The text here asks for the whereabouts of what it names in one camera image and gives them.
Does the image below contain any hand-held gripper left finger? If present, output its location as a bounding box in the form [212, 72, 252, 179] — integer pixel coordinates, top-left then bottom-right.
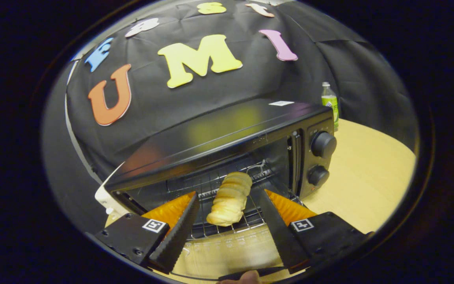
[94, 191, 201, 275]

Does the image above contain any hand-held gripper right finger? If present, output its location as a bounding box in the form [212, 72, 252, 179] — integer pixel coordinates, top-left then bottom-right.
[259, 189, 373, 275]

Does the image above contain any golden bread roll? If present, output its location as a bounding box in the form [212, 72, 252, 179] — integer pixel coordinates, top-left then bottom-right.
[206, 172, 253, 227]

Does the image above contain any black toaster oven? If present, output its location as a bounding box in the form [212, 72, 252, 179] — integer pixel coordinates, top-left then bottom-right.
[105, 99, 337, 281]

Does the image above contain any white pop-up toaster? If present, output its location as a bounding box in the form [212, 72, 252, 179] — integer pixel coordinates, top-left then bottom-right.
[95, 162, 131, 217]

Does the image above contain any black backdrop cloth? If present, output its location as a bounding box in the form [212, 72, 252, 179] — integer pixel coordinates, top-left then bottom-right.
[42, 0, 419, 221]

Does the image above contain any green drink bottle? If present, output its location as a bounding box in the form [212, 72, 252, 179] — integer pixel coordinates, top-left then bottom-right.
[321, 82, 339, 131]

